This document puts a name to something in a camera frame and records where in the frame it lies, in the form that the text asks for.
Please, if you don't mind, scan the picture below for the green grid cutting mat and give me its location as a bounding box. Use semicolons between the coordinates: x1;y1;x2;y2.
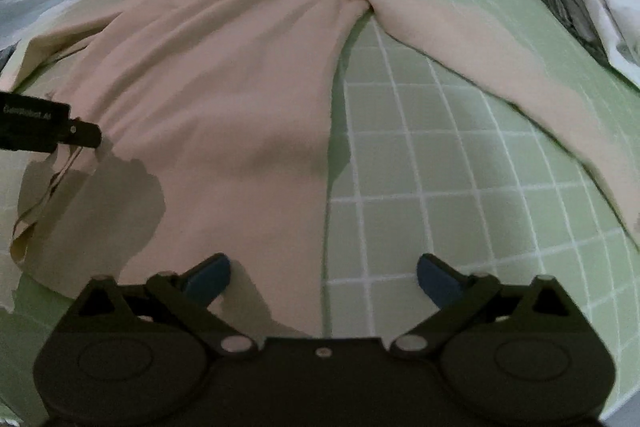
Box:
1;0;639;425

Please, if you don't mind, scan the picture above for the beige pink long-sleeve garment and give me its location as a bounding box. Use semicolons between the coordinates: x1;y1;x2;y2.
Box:
9;0;639;335

